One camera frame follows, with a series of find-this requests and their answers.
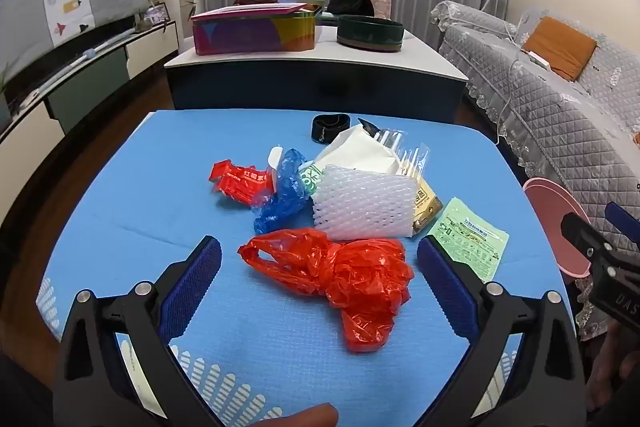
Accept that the grey quilted sofa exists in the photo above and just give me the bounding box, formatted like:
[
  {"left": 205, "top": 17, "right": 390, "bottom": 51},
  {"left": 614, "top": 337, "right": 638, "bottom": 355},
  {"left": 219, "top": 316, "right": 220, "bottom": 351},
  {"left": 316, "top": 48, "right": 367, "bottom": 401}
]
[{"left": 430, "top": 0, "right": 640, "bottom": 343}]

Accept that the clear plastic cutlery packet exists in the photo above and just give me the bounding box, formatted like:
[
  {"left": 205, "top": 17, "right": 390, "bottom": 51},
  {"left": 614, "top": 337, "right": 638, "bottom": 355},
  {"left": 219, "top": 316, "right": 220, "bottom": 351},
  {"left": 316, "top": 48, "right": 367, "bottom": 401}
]
[{"left": 370, "top": 127, "right": 432, "bottom": 180}]

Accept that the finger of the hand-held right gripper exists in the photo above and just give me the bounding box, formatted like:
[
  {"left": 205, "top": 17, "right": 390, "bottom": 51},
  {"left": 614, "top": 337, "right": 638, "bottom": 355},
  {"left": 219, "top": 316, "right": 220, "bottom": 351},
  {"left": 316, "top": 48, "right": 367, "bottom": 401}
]
[
  {"left": 561, "top": 212, "right": 613, "bottom": 260},
  {"left": 604, "top": 202, "right": 640, "bottom": 253}
]

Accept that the red plastic bag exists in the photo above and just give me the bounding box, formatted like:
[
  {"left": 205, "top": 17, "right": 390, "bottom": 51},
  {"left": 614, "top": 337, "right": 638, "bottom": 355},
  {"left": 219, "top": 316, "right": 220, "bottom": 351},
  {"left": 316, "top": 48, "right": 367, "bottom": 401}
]
[{"left": 237, "top": 228, "right": 416, "bottom": 354}]

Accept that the person's left hand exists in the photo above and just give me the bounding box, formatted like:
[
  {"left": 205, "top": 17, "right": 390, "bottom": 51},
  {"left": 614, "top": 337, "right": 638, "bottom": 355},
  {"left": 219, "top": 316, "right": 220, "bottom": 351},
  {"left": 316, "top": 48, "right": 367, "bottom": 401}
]
[{"left": 260, "top": 402, "right": 338, "bottom": 427}]

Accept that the brown printed packet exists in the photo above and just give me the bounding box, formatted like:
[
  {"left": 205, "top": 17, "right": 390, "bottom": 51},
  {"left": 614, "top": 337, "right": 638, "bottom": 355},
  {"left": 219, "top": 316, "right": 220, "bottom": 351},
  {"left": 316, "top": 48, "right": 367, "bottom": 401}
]
[{"left": 412, "top": 180, "right": 444, "bottom": 233}]

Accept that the colourful tin box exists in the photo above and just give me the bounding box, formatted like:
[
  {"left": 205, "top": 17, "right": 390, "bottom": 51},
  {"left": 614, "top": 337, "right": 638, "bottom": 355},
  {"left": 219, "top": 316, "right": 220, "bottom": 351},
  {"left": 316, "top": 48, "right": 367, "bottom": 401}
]
[{"left": 190, "top": 3, "right": 323, "bottom": 56}]

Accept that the white foam fruit net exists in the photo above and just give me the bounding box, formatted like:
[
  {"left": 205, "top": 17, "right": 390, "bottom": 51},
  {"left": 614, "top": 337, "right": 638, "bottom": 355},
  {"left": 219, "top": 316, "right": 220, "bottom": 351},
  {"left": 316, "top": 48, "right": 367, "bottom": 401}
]
[{"left": 311, "top": 164, "right": 426, "bottom": 240}]

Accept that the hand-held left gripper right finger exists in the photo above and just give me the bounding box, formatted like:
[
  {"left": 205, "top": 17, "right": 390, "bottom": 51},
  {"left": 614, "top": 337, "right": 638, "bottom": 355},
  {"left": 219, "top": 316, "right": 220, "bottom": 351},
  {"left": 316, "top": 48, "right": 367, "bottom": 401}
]
[{"left": 416, "top": 235, "right": 591, "bottom": 427}]

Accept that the small orange cushion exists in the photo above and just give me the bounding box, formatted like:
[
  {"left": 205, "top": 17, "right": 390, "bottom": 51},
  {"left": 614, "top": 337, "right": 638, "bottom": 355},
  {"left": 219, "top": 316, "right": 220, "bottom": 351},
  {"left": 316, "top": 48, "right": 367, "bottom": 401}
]
[{"left": 521, "top": 16, "right": 598, "bottom": 82}]

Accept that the white power cable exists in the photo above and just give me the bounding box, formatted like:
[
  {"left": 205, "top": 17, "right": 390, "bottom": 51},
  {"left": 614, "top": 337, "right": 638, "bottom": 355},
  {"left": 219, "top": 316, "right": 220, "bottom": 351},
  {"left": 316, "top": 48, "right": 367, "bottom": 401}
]
[{"left": 492, "top": 17, "right": 533, "bottom": 145}]

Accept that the green printed leaflet packet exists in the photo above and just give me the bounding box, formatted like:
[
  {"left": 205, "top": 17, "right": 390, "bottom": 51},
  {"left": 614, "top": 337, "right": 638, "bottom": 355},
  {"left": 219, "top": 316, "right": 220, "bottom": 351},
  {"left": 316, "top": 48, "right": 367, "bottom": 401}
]
[{"left": 427, "top": 197, "right": 511, "bottom": 284}]

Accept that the white power strip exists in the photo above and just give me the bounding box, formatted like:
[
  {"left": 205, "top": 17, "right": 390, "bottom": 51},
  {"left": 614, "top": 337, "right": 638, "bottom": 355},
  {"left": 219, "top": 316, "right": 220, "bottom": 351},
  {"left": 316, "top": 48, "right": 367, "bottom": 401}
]
[{"left": 522, "top": 50, "right": 551, "bottom": 70}]

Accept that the white paper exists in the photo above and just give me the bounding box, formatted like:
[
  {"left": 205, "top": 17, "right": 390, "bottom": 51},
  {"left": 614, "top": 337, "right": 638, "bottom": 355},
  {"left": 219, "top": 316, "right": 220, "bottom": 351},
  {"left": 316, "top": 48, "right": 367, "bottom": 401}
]
[{"left": 314, "top": 124, "right": 406, "bottom": 180}]

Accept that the pink plastic bin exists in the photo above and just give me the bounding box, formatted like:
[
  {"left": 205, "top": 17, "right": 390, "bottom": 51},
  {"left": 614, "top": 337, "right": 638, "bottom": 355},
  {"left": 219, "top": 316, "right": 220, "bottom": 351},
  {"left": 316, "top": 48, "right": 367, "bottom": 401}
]
[{"left": 522, "top": 177, "right": 593, "bottom": 279}]

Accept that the black elastic band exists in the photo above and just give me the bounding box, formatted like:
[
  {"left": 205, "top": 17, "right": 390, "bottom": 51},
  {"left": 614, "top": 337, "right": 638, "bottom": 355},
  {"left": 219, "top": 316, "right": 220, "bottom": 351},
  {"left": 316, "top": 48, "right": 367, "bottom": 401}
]
[{"left": 311, "top": 112, "right": 353, "bottom": 145}]

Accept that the blue plastic bag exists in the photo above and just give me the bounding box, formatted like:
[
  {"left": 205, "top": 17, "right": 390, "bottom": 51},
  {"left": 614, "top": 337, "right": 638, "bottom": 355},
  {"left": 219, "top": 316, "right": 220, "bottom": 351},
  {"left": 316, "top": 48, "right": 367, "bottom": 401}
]
[{"left": 251, "top": 148, "right": 313, "bottom": 235}]

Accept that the red snack wrapper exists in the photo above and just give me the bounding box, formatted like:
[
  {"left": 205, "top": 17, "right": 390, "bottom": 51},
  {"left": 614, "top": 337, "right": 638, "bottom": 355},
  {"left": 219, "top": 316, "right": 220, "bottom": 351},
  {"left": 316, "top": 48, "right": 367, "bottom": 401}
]
[{"left": 208, "top": 160, "right": 278, "bottom": 208}]

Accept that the blue table mat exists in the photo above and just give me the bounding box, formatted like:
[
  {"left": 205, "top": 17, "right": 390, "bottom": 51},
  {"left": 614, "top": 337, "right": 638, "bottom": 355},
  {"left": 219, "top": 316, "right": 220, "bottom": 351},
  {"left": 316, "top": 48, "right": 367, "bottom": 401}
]
[{"left": 37, "top": 110, "right": 573, "bottom": 427}]

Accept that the green and white packet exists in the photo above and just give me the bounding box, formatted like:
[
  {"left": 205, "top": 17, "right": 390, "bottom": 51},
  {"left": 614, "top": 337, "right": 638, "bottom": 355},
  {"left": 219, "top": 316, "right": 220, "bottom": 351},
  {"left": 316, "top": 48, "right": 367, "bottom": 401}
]
[{"left": 299, "top": 161, "right": 327, "bottom": 196}]

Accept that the white top coffee table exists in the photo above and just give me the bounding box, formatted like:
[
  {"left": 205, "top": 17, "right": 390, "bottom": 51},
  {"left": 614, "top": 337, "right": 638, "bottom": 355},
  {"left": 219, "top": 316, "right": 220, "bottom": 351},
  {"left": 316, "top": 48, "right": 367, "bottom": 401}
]
[{"left": 164, "top": 24, "right": 469, "bottom": 124}]

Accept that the dark green round box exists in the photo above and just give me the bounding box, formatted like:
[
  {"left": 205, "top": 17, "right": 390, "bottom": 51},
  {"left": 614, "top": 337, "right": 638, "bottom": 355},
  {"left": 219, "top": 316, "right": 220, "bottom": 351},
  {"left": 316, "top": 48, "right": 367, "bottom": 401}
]
[{"left": 336, "top": 14, "right": 405, "bottom": 53}]

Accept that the white and green television cabinet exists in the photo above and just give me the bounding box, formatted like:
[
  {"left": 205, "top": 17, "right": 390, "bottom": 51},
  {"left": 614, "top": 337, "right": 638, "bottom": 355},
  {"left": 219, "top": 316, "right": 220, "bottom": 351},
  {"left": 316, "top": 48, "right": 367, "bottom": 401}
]
[{"left": 0, "top": 20, "right": 181, "bottom": 145}]

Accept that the white and blue stick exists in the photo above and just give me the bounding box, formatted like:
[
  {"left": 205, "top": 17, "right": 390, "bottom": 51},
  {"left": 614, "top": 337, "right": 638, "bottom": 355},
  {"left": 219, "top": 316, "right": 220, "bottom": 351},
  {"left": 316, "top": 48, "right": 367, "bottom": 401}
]
[{"left": 37, "top": 34, "right": 136, "bottom": 90}]

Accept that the person's right hand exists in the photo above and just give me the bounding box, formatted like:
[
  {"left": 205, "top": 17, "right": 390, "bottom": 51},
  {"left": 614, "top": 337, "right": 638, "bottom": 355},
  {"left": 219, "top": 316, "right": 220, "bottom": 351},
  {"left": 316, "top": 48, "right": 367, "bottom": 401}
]
[{"left": 585, "top": 322, "right": 640, "bottom": 413}]

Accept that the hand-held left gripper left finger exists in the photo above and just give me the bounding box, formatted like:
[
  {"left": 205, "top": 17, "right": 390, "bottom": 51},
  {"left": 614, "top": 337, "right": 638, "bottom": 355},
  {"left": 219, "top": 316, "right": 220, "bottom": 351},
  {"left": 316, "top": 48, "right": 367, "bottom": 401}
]
[{"left": 52, "top": 235, "right": 223, "bottom": 427}]

